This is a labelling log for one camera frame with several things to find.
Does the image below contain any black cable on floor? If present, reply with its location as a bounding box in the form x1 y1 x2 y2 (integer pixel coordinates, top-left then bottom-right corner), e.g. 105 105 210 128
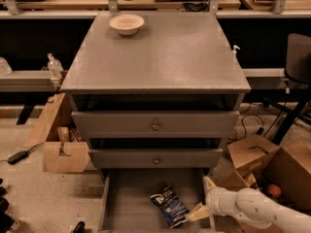
226 102 265 142

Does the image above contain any black office chair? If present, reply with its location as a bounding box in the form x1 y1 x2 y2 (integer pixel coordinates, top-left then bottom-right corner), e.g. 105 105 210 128
263 33 311 145

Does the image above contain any white ceramic bowl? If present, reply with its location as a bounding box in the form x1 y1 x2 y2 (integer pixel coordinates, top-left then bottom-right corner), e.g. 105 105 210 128
109 15 145 36

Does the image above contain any cardboard box on left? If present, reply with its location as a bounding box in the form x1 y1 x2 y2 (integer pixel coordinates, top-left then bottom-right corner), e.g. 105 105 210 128
24 93 90 173

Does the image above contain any grey wooden drawer cabinet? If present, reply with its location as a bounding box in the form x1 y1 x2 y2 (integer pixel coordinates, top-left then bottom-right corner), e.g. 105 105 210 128
59 11 252 233

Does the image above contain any grey top drawer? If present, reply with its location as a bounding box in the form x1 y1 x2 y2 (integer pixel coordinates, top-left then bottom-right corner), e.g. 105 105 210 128
72 111 239 139

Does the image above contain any red round fruit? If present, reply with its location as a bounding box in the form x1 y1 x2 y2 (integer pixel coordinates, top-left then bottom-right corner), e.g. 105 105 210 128
266 183 282 198

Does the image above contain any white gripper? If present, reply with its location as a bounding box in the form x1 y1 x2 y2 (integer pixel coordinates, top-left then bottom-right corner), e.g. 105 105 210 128
186 176 241 221

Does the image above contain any black power adapter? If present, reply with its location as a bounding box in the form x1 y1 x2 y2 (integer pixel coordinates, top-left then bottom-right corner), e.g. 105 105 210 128
7 144 42 165

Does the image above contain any blue chip bag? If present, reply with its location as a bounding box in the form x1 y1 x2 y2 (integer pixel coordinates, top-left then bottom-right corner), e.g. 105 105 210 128
150 185 189 228

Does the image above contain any grey middle drawer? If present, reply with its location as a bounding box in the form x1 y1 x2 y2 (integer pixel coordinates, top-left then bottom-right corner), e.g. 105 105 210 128
88 149 223 169

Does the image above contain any cardboard box on right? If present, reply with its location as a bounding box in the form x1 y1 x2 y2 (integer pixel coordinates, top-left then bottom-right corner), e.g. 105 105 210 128
220 135 311 214

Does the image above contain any clear plastic bottle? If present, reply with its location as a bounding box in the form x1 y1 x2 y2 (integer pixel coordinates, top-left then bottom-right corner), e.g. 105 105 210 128
48 53 63 79

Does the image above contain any white pump dispenser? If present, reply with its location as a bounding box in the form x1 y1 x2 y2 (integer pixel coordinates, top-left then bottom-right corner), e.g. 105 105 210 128
232 45 241 56

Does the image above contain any cardboard box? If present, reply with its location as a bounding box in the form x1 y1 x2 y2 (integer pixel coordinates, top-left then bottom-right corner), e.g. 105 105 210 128
220 135 311 214
24 93 90 173

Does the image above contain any grey open bottom drawer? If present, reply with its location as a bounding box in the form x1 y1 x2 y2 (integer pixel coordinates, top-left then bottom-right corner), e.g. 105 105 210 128
98 169 216 233

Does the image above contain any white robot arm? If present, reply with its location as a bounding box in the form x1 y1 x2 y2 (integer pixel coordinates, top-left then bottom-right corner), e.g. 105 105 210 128
186 176 311 233

